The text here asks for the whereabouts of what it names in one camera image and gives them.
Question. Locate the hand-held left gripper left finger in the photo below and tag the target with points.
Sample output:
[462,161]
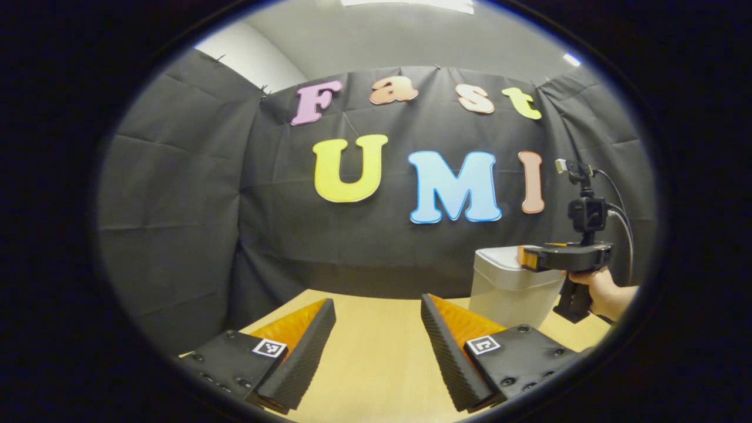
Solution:
[305,358]

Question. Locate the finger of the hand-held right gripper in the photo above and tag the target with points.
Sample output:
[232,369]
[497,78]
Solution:
[537,258]

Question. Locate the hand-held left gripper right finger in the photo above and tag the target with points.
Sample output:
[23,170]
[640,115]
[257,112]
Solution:
[449,358]

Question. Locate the white desktop garbage bin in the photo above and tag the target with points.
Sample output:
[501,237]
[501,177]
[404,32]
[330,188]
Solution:
[505,294]

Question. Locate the wooden desktop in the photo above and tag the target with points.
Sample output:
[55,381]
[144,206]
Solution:
[376,364]

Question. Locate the small ceiling light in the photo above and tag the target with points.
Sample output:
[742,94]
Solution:
[571,59]

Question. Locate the large ceiling light panel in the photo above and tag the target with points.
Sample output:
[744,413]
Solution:
[405,4]

